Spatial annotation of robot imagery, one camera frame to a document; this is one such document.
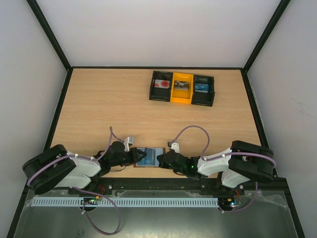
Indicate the black bin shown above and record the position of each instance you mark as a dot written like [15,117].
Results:
[160,94]
[203,99]

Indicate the dark black card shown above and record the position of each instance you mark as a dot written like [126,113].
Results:
[181,85]

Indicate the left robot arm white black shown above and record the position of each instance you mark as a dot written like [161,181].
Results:
[57,167]

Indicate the brown leather card holder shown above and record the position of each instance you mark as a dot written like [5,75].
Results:
[149,157]

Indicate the blue card magnetic stripe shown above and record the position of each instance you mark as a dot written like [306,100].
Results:
[151,158]

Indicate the right controller board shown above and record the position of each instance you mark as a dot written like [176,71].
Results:
[229,203]

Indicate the yellow middle bin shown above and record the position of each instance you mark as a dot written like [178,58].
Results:
[182,96]

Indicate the left black bin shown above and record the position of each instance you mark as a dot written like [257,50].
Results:
[160,94]

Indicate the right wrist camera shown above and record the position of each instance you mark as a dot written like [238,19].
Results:
[174,146]

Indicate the left controller board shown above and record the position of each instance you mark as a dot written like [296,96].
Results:
[91,200]

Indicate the blue card in bin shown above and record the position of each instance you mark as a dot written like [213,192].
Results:
[204,88]

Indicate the black cage frame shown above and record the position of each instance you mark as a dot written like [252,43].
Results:
[69,69]

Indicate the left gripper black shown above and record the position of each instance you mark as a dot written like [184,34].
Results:
[133,155]

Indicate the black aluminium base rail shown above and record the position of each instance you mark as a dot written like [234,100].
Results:
[206,186]

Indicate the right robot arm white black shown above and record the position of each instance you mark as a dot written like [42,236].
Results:
[237,164]

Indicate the red white card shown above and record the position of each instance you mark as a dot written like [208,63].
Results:
[158,83]

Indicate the controller board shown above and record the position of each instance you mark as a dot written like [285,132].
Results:
[229,203]
[91,200]

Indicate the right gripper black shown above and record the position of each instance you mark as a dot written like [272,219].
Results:
[164,160]

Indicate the light blue slotted cable duct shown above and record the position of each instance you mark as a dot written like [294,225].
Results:
[127,202]

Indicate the right black bin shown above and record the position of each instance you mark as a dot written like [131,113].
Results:
[203,99]

